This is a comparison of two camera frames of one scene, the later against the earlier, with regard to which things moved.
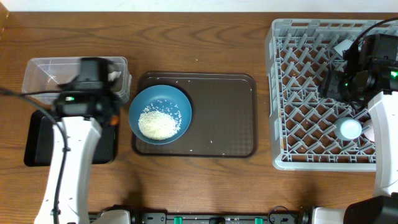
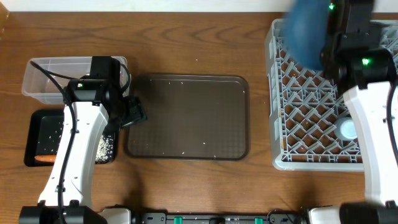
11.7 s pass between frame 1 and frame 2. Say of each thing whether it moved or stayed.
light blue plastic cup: stayed
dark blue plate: moved
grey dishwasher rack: stayed
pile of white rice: moved
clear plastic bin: stayed
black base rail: stayed
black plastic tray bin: stayed
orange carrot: moved
